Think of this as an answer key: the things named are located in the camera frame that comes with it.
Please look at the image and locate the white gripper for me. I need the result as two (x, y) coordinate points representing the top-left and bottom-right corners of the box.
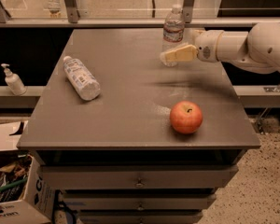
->
(160, 30), (223, 63)

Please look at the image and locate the clear water bottle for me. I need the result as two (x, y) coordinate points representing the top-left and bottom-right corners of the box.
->
(160, 4), (186, 68)

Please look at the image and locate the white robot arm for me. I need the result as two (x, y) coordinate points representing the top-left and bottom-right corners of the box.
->
(160, 22), (280, 74)

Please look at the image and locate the white lying bottle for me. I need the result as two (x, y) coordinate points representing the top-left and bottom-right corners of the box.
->
(63, 56), (101, 101)

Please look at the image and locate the white pump dispenser bottle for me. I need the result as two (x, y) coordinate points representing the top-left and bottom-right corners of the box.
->
(1, 63), (27, 95)

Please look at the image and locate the red apple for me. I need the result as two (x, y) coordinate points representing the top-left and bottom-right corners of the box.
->
(170, 101), (203, 134)

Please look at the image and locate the grey drawer cabinet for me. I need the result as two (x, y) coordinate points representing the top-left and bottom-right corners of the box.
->
(18, 29), (259, 224)

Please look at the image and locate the green stick in box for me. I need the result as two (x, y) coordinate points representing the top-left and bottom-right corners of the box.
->
(0, 177), (28, 192)

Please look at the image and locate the cardboard box with clutter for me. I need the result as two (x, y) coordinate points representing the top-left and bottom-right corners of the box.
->
(0, 121), (55, 224)

